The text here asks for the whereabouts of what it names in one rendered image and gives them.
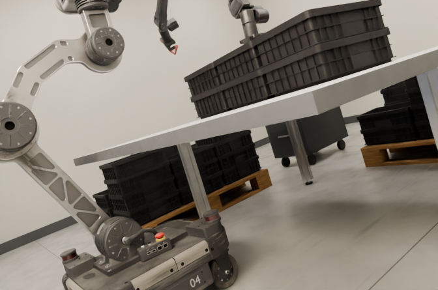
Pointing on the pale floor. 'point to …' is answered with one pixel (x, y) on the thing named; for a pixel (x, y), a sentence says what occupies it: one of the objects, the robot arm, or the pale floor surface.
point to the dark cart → (309, 135)
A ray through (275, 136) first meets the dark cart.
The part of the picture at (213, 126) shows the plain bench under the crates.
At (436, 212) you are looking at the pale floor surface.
